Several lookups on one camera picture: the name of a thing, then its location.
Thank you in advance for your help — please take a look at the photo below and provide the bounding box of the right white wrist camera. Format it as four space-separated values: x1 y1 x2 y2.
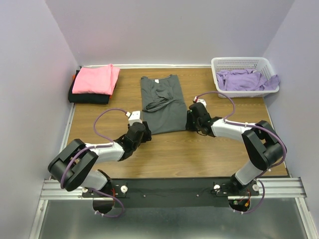
193 97 207 107

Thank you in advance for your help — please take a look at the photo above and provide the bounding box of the folded pink t-shirt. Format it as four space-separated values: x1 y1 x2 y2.
72 64 120 95

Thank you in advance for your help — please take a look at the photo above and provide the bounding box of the purple t-shirt in basket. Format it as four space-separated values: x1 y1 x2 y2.
216 69 280 91

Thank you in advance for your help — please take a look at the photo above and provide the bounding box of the purple cable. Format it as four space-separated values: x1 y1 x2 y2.
194 91 288 215
59 108 132 218

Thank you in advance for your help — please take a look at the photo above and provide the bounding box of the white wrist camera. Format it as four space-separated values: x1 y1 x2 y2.
126 111 143 127
193 97 207 107

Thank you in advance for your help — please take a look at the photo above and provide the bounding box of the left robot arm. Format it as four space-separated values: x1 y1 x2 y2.
48 121 152 197

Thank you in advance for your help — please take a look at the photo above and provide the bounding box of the folded black t-shirt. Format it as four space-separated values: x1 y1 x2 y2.
68 75 111 105

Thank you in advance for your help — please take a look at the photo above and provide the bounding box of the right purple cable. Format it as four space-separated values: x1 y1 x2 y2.
194 91 288 215

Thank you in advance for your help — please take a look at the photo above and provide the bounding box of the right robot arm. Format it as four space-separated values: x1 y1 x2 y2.
186 103 287 196

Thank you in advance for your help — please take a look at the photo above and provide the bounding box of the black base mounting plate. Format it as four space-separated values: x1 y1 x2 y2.
82 177 260 209

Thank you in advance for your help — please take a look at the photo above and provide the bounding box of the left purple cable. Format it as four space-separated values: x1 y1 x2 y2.
59 108 132 218

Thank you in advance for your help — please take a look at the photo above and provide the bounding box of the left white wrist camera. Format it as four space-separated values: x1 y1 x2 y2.
126 111 143 127

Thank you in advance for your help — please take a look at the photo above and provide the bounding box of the dark grey t-shirt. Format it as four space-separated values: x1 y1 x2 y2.
140 75 187 135

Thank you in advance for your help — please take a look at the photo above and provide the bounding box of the white plastic laundry basket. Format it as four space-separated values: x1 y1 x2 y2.
211 57 280 98

